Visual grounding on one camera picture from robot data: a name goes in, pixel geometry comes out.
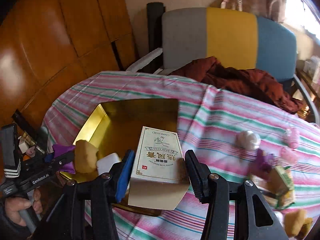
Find wooden wardrobe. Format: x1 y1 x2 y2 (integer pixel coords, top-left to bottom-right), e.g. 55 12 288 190
1 0 137 128

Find black rolled mat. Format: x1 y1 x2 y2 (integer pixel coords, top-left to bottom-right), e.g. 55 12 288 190
146 2 165 52

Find wooden side table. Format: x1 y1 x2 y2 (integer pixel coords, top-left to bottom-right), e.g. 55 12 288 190
296 69 319 101

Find gold metal tin box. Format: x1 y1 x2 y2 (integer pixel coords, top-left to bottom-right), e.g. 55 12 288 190
73 99 178 216

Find grey yellow blue chair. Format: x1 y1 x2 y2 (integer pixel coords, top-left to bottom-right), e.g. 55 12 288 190
126 6 320 124

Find person's left hand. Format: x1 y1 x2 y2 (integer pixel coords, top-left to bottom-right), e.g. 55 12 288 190
5 189 43 226

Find yellow sponge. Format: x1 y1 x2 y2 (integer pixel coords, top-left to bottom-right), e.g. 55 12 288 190
74 140 98 173

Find white sponge block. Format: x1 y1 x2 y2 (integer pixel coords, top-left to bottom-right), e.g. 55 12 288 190
97 153 121 175

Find large cracker pack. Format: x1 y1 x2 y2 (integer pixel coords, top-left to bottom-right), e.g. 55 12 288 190
251 176 296 210

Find rust red jacket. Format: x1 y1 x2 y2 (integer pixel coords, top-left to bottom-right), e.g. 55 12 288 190
170 56 303 114

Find pink hair roller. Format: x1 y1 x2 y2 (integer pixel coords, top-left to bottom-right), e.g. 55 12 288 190
286 127 299 149
280 146 298 165

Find striped tablecloth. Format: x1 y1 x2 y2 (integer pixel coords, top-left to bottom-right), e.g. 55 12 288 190
41 70 320 240

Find green tea box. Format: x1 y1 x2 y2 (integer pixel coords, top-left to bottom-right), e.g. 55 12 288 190
268 166 294 197

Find yellow knit cloth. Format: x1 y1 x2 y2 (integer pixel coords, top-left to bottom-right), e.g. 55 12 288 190
284 209 313 239

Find white plastic ball bundle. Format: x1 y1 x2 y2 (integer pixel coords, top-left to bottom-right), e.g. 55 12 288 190
236 131 261 151

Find purple candy packet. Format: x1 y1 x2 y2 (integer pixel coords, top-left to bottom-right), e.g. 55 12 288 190
250 148 274 180
53 144 75 174

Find white product boxes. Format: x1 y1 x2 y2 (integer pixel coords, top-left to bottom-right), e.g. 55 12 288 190
303 56 320 84

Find cream cardboard box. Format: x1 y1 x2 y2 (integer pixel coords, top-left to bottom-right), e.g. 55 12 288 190
128 126 190 210

